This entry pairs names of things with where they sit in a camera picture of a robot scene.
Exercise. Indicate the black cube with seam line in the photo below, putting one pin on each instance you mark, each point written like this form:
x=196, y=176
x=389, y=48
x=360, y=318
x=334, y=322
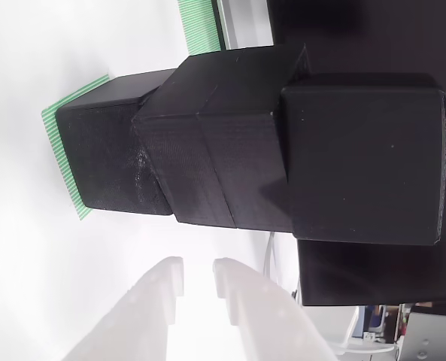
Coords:
x=215, y=150

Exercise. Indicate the large black panel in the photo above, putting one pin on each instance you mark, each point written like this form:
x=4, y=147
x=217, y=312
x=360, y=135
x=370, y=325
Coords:
x=377, y=278

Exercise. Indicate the grey metal case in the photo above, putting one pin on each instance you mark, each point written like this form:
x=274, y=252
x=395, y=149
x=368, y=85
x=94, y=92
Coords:
x=433, y=338

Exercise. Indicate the smooth black cube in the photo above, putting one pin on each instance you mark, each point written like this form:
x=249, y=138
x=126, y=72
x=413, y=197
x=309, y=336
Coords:
x=102, y=158

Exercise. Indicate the green striped square marker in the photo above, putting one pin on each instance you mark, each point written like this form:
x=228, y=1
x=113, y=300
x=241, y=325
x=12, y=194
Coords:
x=51, y=131

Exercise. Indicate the plain green striped strip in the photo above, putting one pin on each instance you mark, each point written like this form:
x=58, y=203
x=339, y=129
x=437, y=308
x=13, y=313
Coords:
x=200, y=22

